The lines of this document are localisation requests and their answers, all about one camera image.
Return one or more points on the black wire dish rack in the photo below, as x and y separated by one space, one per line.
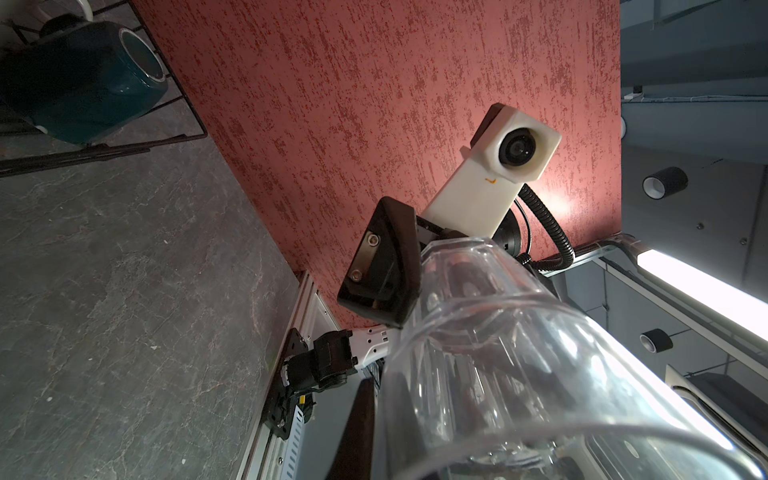
25 20

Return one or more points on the long ceiling light strip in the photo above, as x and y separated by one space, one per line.
734 304

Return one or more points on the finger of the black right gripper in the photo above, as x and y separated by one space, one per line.
383 280

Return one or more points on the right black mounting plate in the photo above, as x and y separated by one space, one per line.
292 379

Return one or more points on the dark green white-inside mug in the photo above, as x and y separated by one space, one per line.
82 80

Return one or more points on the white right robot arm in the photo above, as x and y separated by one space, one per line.
340 353

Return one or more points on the black cylinder ceiling spotlight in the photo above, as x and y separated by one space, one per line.
665 183

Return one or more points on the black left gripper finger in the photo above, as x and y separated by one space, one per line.
353 459

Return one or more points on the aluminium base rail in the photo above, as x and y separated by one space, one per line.
274 446

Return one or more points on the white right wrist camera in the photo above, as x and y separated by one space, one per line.
508 150

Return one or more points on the clear glass cup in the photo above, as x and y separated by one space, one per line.
495 378

